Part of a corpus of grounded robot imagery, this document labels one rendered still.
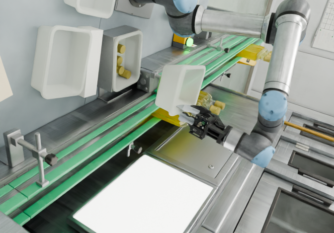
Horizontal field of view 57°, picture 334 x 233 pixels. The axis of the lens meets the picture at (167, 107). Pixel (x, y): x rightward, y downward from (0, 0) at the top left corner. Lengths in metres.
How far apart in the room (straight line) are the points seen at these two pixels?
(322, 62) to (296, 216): 6.14
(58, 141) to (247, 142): 0.60
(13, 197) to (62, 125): 0.32
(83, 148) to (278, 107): 0.61
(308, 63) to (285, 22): 6.25
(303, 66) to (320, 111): 1.09
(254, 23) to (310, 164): 0.73
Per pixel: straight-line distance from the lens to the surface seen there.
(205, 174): 1.24
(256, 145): 1.00
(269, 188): 1.35
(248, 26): 1.23
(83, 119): 1.15
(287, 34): 1.04
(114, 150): 1.15
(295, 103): 7.63
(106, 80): 1.22
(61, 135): 1.07
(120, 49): 1.21
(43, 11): 1.00
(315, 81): 7.40
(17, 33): 0.96
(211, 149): 1.39
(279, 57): 0.99
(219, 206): 1.14
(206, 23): 1.27
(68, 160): 1.00
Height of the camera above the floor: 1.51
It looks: 23 degrees down
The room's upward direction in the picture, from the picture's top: 112 degrees clockwise
